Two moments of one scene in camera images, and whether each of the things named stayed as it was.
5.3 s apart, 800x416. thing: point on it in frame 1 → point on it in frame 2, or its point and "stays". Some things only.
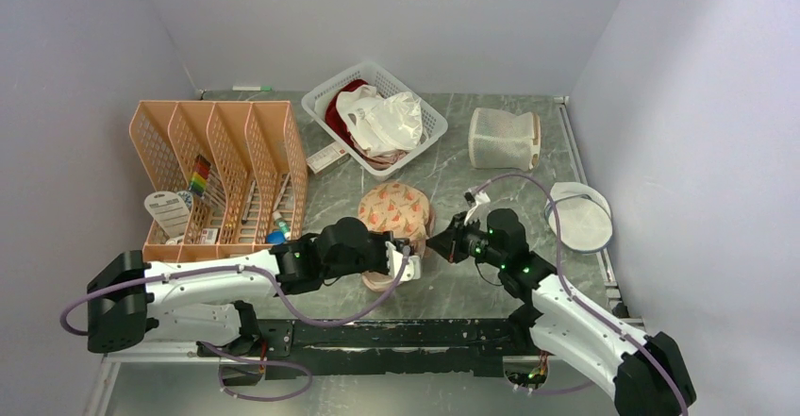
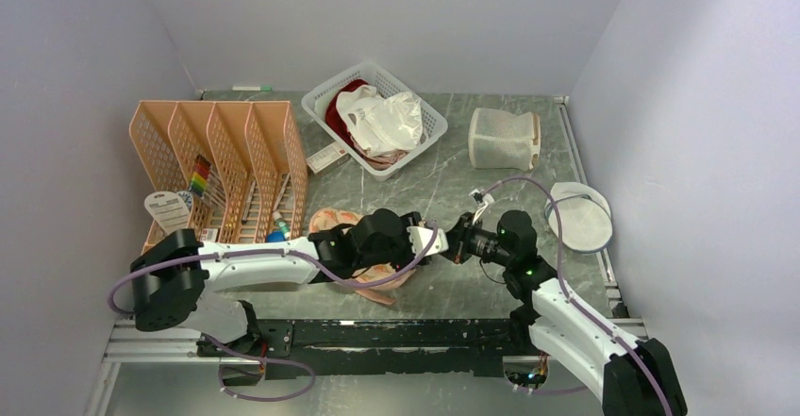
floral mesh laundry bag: [402, 209] → [383, 291]
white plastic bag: [385, 123] stays
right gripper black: [449, 242] stays
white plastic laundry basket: [375, 118] stays
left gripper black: [382, 237] → [410, 219]
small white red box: [328, 158] stays
